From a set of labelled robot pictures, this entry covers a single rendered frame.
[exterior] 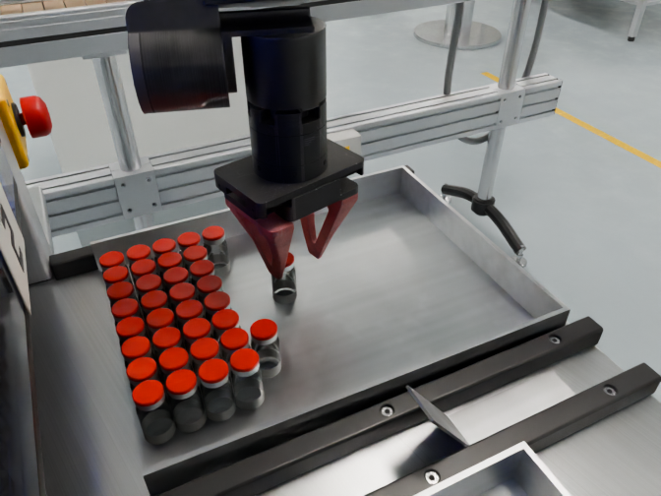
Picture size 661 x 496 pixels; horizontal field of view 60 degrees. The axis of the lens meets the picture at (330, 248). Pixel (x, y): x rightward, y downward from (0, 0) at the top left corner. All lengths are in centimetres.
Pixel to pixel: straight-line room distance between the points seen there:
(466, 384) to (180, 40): 31
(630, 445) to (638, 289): 165
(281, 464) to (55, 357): 22
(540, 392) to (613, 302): 155
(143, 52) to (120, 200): 110
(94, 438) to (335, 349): 19
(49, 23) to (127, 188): 40
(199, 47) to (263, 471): 27
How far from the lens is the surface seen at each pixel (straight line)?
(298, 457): 39
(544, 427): 43
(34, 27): 128
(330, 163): 44
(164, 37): 39
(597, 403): 46
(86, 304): 56
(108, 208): 147
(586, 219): 237
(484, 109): 185
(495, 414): 45
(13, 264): 38
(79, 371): 50
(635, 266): 220
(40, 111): 62
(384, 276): 54
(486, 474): 39
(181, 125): 207
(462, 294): 54
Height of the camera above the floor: 123
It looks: 38 degrees down
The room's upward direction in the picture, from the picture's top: straight up
